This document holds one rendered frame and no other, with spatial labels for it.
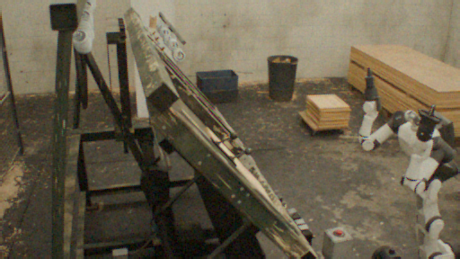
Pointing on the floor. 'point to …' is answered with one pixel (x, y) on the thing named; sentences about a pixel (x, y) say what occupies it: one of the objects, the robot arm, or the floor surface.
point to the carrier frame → (224, 213)
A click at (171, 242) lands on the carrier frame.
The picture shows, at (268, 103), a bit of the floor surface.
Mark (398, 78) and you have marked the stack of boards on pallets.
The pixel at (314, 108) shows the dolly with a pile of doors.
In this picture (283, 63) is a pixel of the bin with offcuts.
